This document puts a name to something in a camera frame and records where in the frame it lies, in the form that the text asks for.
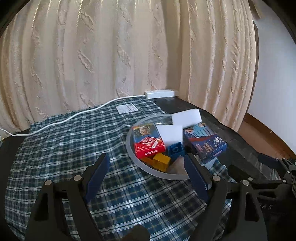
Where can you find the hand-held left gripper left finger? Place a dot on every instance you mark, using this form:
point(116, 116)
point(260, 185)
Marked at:
point(98, 178)

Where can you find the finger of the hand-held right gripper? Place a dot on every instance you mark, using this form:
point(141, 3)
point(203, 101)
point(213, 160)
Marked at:
point(238, 172)
point(267, 160)

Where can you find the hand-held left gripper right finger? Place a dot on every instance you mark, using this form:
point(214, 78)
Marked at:
point(196, 178)

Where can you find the blue toy block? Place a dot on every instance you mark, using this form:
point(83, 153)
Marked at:
point(175, 150)

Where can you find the blue card box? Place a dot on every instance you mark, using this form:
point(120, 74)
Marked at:
point(203, 143)

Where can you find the clear plastic bowl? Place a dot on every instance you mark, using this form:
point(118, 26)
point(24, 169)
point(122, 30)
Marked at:
point(159, 173)

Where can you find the yellow toy block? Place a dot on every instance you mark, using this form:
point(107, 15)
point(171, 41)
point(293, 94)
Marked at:
point(161, 162)

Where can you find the white foam block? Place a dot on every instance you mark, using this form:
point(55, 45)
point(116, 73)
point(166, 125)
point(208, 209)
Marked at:
point(186, 117)
point(171, 134)

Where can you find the orange toy block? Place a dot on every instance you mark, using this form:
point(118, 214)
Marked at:
point(146, 160)

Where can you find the red card box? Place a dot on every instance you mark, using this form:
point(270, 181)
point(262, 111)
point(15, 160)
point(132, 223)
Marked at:
point(148, 143)

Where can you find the blue plaid cloth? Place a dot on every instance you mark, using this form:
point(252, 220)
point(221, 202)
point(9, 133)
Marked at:
point(69, 150)

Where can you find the white paper label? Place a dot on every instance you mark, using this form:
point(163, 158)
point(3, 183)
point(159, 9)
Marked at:
point(126, 109)

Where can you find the white power strip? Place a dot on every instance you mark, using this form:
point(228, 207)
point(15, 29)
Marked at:
point(161, 93)

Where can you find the cream textured curtain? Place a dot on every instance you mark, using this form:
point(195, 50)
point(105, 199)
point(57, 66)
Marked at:
point(115, 58)

